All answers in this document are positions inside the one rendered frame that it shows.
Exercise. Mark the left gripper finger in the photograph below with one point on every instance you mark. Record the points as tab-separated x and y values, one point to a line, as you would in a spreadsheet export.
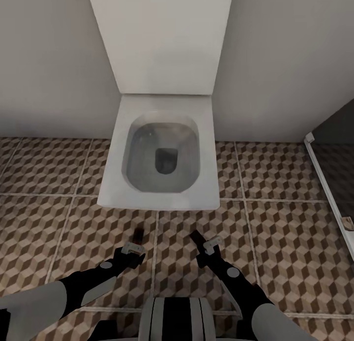
141	258

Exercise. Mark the mousetrap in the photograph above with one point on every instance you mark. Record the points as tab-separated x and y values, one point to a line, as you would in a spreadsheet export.
197	237
138	236

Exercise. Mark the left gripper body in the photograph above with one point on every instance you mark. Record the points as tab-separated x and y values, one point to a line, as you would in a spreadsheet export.
129	260

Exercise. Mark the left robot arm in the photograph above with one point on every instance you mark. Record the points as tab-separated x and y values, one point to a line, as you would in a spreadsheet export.
25	314

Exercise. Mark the robot trunk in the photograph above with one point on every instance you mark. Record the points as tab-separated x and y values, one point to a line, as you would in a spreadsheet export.
177	319

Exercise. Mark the door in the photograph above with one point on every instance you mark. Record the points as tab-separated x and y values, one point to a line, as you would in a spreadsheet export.
333	146

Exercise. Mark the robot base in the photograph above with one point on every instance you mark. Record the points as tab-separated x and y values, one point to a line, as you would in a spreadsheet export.
106	330

